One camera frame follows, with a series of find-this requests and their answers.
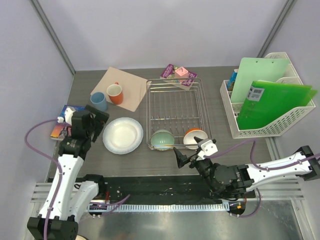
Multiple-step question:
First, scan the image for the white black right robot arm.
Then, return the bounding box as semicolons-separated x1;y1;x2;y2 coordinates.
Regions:
173;137;320;201

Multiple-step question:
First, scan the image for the cream round plate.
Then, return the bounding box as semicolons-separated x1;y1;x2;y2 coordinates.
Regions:
75;235;87;240

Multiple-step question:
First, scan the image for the orange white ceramic bowl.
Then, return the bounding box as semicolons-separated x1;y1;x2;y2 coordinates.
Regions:
183;128;208;150

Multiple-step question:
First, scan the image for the blue plastic cup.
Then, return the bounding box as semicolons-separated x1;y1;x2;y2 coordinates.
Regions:
90;92;108;112

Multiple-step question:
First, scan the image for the light green clipboard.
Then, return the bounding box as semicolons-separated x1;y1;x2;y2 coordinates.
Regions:
230;57;290;103

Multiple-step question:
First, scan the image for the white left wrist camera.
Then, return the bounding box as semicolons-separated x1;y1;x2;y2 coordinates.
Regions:
57;107;76;125

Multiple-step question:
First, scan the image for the blue Jane Eyre book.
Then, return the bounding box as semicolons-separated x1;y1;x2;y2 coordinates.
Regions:
50;105;85;141

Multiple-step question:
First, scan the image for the blue white carton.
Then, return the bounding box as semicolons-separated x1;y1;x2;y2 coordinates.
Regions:
226;68;239;91

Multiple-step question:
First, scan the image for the pink cube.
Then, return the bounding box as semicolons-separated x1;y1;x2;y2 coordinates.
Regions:
174;67;189;79

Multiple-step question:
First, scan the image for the orange ceramic mug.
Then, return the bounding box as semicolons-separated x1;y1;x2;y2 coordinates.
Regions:
106;82;124;105

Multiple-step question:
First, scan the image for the bright green plastic folder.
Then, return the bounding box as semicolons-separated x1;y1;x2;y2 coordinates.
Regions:
236;80;318;131

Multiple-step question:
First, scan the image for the white slotted cable duct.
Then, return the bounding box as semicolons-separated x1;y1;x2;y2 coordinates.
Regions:
84;202;230;213

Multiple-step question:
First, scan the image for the metal wire dish rack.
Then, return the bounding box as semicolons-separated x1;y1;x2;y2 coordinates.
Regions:
145;77;212;151

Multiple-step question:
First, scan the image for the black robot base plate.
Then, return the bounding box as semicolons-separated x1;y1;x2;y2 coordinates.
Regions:
48;174;256;204

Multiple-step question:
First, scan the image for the green ceramic bowl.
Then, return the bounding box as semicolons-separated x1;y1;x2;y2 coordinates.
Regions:
150;129;175;151

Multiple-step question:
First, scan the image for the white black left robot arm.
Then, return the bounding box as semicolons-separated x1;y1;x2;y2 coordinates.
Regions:
27;105;109;240

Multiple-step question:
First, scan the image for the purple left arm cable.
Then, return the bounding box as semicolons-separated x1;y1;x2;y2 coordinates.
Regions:
24;119;131;240

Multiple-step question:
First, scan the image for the purple paperback book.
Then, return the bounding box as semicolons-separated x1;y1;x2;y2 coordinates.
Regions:
160;64;198;91

